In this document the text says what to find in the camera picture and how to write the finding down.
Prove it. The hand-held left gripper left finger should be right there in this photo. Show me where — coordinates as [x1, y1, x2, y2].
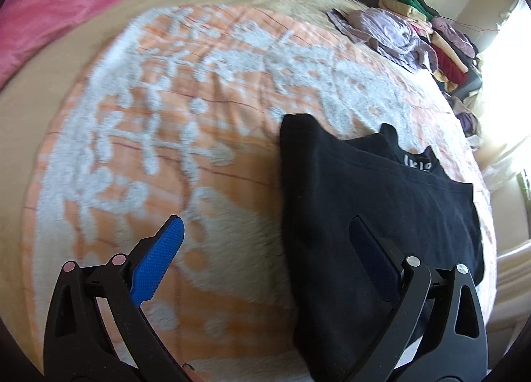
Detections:
[43, 215, 196, 382]

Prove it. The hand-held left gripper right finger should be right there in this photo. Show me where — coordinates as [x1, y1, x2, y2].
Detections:
[343, 215, 489, 382]

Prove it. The black garment with orange trim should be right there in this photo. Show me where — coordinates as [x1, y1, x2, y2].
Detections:
[279, 113, 486, 378]

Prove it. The small heap of purple clothes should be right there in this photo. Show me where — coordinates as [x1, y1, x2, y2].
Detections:
[454, 95, 483, 139]

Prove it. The pile of mixed clothes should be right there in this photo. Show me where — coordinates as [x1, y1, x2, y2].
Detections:
[379, 0, 484, 96]

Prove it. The peach and white patterned blanket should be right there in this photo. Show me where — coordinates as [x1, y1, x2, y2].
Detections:
[23, 4, 498, 382]

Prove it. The beige bed cover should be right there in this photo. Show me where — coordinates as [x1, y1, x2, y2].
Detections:
[0, 0, 496, 382]

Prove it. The crumpled lilac garment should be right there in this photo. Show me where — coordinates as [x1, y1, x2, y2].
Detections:
[328, 7, 436, 73]

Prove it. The pink blanket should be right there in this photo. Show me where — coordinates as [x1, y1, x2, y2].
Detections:
[0, 0, 204, 84]

